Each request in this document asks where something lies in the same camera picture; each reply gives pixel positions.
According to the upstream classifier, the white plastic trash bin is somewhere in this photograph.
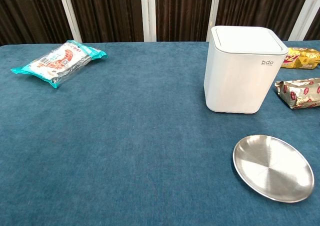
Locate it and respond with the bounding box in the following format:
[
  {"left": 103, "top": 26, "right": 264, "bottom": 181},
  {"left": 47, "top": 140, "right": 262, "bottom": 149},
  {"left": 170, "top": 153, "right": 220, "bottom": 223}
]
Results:
[{"left": 203, "top": 25, "right": 289, "bottom": 114}]

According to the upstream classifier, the blue velvet tablecloth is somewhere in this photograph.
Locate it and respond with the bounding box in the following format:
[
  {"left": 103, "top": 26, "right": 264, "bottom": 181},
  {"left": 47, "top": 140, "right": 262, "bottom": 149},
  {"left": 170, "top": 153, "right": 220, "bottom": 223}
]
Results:
[{"left": 0, "top": 40, "right": 320, "bottom": 226}]

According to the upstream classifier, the dark brown curtain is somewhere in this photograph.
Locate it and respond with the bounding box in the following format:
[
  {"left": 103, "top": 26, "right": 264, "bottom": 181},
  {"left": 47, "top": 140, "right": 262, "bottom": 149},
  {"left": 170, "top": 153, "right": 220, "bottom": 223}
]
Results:
[{"left": 0, "top": 0, "right": 320, "bottom": 46}]

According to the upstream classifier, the teal and white snack packet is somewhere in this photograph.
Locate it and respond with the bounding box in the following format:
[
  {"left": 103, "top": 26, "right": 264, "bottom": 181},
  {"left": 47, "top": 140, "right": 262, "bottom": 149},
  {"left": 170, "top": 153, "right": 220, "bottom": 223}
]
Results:
[{"left": 10, "top": 40, "right": 109, "bottom": 89}]

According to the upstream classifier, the round stainless steel plate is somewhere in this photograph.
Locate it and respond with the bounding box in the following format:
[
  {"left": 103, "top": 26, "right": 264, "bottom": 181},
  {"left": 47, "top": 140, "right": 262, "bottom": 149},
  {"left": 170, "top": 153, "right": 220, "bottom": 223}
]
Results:
[{"left": 232, "top": 134, "right": 315, "bottom": 203}]

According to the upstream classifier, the gold and red snack bag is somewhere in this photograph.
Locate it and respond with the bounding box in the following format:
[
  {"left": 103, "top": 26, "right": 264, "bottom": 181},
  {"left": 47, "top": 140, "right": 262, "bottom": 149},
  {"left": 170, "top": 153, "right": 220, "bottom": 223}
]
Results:
[{"left": 274, "top": 78, "right": 320, "bottom": 110}]

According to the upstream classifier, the yellow snack bag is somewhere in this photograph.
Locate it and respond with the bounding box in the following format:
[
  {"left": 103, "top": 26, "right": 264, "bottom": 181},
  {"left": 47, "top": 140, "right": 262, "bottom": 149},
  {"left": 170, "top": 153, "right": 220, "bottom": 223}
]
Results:
[{"left": 280, "top": 47, "right": 320, "bottom": 70}]

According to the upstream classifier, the white frame post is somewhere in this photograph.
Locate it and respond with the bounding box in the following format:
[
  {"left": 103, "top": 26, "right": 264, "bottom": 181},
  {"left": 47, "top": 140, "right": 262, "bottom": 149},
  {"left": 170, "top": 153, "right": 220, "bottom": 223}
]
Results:
[
  {"left": 205, "top": 0, "right": 224, "bottom": 42},
  {"left": 288, "top": 0, "right": 320, "bottom": 41},
  {"left": 56, "top": 0, "right": 84, "bottom": 44},
  {"left": 139, "top": 0, "right": 157, "bottom": 43}
]

